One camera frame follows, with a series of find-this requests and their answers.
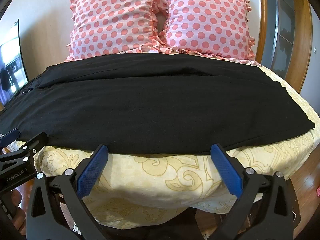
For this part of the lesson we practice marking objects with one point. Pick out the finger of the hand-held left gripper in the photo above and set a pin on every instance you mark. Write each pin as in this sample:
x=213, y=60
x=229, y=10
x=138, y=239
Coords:
x=11, y=135
x=37, y=141

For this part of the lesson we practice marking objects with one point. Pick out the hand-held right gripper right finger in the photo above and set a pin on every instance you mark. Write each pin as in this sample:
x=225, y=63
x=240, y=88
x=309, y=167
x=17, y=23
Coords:
x=226, y=170

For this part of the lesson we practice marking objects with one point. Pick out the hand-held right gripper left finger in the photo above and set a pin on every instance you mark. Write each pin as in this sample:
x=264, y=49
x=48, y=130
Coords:
x=90, y=172

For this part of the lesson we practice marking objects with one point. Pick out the black pants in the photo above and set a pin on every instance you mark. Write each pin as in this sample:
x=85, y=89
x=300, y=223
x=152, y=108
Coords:
x=150, y=105

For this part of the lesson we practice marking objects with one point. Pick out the person's left hand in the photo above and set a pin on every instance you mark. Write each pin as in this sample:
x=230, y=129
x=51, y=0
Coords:
x=18, y=207

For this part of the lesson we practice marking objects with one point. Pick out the yellow patterned bed blanket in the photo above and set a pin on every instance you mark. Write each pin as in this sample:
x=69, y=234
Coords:
x=155, y=180

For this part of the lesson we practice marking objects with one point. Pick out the small red object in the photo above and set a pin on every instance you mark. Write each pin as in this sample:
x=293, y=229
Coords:
x=318, y=191

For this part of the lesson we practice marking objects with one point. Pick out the pink polka dot pillow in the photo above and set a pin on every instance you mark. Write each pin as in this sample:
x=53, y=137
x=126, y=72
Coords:
x=207, y=20
x=112, y=20

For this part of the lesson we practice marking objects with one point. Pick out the wooden glass door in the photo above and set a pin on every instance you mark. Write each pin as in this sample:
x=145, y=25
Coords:
x=283, y=27

